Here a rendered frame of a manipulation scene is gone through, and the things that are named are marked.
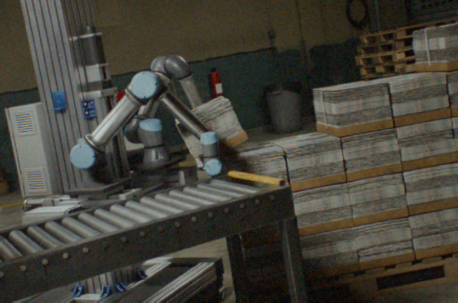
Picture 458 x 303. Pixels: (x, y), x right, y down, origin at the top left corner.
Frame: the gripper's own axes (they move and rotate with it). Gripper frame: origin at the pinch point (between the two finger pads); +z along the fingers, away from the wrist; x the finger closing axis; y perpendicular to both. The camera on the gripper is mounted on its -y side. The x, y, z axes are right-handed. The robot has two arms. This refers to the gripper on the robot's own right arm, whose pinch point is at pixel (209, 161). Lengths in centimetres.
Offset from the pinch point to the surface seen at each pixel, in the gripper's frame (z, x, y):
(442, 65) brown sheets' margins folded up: 3, -127, -12
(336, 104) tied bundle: -3, -69, -3
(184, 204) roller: -79, 17, 3
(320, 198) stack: -5, -41, -41
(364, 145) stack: -3, -73, -29
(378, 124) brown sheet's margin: -3, -83, -22
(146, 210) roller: -77, 31, 7
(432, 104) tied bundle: -2, -113, -26
